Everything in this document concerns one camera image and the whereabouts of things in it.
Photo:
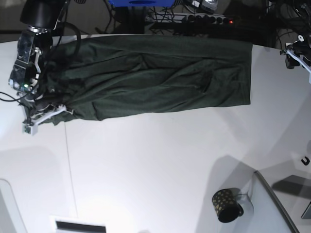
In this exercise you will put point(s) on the grey metal side table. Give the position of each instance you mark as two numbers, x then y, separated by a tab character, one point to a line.
282	206

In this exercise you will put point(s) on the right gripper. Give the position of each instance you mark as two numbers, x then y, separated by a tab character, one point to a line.
37	110

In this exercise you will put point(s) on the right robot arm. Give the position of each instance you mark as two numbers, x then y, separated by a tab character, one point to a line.
35	49

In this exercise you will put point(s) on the white rounded panel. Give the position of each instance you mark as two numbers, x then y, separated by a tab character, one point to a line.
10	217

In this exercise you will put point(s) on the black power strip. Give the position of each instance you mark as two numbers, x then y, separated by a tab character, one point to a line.
159	17

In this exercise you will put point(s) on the dark green t-shirt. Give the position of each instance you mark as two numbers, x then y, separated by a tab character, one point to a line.
125	75

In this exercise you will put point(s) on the blue box with oval hole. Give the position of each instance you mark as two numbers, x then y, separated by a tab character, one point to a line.
132	3

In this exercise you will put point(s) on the black mug with gold dots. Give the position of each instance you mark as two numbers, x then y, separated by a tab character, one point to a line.
226	206

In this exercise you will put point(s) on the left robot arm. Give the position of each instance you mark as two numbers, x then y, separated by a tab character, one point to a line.
296	16

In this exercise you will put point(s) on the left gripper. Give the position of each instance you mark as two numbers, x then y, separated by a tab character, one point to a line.
298	54

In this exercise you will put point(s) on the small black hook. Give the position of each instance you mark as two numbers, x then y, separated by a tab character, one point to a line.
306	161

